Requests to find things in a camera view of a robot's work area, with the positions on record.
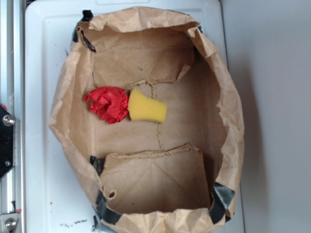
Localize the brown paper bag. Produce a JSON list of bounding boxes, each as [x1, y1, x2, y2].
[[50, 6, 244, 233]]

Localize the yellow sponge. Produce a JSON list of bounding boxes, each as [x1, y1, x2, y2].
[[128, 89, 167, 123]]

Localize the black bracket with bolts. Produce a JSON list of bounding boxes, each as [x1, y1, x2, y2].
[[0, 105, 15, 179]]

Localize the aluminium frame rail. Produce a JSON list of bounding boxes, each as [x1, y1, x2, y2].
[[0, 0, 27, 233]]

